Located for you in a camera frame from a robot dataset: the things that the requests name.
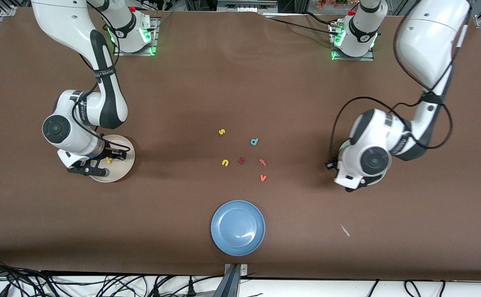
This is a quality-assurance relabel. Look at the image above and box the beige brown plate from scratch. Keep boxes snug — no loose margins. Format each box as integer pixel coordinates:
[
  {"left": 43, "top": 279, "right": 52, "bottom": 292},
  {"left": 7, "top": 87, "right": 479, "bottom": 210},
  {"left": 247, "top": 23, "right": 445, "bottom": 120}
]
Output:
[{"left": 87, "top": 135, "right": 135, "bottom": 183}]

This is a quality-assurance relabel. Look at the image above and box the pale green plate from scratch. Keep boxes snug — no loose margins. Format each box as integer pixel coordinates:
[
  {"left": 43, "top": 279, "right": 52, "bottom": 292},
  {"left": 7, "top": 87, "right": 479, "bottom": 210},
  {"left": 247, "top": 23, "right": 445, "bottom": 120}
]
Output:
[{"left": 338, "top": 138, "right": 388, "bottom": 186}]

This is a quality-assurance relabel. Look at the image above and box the blue plate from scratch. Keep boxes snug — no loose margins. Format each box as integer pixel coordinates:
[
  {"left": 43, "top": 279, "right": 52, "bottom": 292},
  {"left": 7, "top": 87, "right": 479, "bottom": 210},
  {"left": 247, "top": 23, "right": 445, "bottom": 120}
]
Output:
[{"left": 211, "top": 200, "right": 265, "bottom": 257}]

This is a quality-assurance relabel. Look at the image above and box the brown table cover sheet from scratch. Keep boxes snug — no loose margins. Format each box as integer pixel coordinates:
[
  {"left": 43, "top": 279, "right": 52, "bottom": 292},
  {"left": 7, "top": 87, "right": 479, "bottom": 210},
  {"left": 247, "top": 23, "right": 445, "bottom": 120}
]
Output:
[{"left": 0, "top": 7, "right": 481, "bottom": 282}]

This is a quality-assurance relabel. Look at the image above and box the grey equipment box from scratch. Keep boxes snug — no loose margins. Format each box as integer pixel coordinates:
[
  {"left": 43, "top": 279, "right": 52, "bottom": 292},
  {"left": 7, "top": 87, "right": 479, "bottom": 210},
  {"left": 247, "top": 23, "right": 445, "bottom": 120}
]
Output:
[{"left": 218, "top": 0, "right": 278, "bottom": 13}]

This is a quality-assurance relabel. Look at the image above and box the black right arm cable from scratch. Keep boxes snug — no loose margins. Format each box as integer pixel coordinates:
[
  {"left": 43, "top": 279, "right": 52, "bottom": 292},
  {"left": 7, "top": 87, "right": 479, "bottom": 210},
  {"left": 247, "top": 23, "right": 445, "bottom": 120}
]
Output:
[{"left": 72, "top": 54, "right": 131, "bottom": 154}]

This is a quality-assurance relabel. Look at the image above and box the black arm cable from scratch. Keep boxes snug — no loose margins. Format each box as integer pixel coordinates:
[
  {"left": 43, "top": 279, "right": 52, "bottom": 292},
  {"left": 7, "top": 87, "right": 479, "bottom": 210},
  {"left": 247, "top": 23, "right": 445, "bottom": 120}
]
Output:
[
  {"left": 329, "top": 25, "right": 472, "bottom": 163},
  {"left": 72, "top": 54, "right": 131, "bottom": 154}
]

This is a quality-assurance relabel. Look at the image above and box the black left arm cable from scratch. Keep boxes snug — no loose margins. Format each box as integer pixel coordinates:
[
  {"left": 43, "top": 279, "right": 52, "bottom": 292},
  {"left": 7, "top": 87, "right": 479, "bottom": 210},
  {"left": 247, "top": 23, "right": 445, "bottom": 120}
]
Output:
[{"left": 329, "top": 25, "right": 472, "bottom": 163}]

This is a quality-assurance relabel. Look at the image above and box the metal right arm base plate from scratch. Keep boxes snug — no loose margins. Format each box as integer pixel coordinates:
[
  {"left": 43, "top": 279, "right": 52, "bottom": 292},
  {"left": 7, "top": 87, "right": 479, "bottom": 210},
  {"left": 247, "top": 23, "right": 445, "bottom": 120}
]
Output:
[{"left": 114, "top": 19, "right": 158, "bottom": 56}]

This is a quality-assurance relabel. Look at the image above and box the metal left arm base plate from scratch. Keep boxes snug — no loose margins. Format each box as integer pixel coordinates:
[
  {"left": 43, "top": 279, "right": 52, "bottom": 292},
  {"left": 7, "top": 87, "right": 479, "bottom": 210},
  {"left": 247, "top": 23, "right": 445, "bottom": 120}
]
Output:
[{"left": 331, "top": 23, "right": 375, "bottom": 61}]

